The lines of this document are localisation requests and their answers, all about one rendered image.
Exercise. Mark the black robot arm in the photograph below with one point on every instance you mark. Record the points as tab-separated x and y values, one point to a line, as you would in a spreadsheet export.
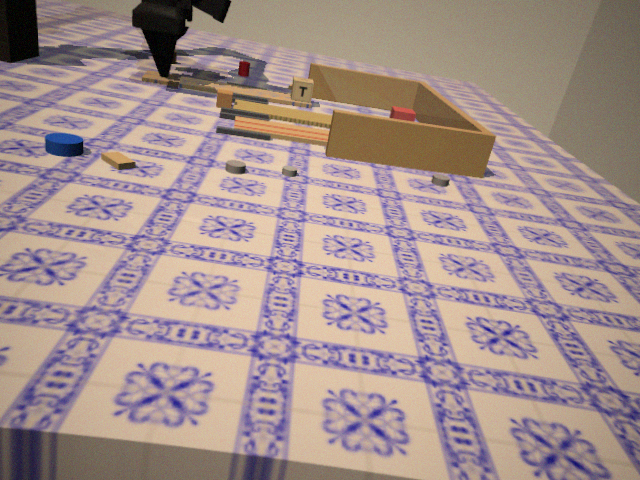
216	8

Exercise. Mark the orange striped flat strip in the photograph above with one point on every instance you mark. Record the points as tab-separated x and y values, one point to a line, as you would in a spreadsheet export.
283	131

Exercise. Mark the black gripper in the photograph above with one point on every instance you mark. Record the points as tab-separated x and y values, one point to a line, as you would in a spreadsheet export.
162	23

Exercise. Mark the red cylinder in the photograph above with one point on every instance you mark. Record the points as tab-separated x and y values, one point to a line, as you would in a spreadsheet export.
243	68

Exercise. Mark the blue short cylinder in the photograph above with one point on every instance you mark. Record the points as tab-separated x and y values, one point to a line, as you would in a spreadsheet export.
64	144

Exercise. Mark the grey short cylinder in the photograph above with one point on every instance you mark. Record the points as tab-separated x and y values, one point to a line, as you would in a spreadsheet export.
440	180
235	167

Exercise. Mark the small grey cylinder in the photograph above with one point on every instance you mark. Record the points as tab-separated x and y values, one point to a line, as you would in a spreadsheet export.
289	171

